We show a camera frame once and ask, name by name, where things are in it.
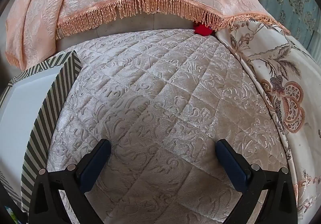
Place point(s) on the striped jewelry box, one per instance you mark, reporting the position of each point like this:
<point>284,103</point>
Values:
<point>62,76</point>

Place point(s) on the small red object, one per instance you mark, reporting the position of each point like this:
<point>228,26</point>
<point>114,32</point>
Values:
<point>202,30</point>

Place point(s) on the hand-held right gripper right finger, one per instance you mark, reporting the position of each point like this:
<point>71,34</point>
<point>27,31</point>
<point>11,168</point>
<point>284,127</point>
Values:
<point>232,163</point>

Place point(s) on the quilted beige bed cover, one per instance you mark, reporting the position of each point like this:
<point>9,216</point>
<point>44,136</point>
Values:
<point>163,88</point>

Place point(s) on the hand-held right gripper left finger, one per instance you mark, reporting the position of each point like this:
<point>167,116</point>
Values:
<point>96,163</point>

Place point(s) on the cream floral printed cushion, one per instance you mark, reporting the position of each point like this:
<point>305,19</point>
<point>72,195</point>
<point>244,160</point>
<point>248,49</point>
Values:
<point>288,88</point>

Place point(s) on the teal damask curtain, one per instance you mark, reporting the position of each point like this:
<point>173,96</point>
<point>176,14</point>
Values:
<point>288,0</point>

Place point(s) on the grey upholstered sofa back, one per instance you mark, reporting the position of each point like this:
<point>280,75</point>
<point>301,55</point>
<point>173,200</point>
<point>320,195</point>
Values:
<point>163,23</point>

